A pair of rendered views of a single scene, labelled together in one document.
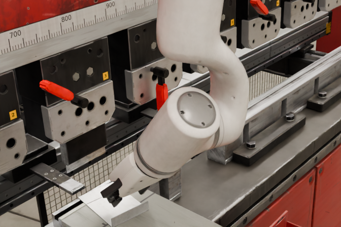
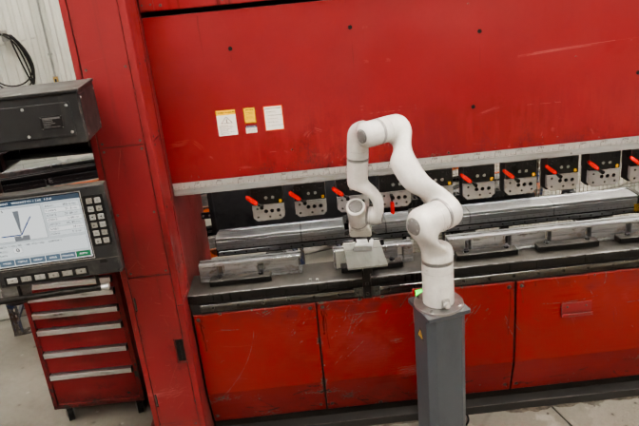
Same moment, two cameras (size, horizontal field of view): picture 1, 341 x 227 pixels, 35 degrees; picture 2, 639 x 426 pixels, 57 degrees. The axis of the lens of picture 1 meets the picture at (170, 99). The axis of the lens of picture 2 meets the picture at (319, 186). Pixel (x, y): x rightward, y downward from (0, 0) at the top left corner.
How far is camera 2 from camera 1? 2.01 m
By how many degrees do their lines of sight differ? 43
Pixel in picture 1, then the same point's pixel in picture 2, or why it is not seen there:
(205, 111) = (358, 207)
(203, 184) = not seen: hidden behind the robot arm
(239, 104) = (375, 209)
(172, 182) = (406, 251)
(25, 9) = (331, 162)
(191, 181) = not seen: hidden behind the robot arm
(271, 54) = (555, 213)
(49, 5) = (341, 162)
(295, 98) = (521, 238)
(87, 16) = not seen: hidden behind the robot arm
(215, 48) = (360, 187)
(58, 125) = (340, 204)
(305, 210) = (505, 304)
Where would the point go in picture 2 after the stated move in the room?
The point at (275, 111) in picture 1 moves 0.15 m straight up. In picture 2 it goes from (498, 241) to (498, 212)
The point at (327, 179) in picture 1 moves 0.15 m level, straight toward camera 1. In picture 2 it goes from (531, 294) to (507, 303)
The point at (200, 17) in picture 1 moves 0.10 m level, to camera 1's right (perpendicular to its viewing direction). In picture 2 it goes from (353, 176) to (371, 180)
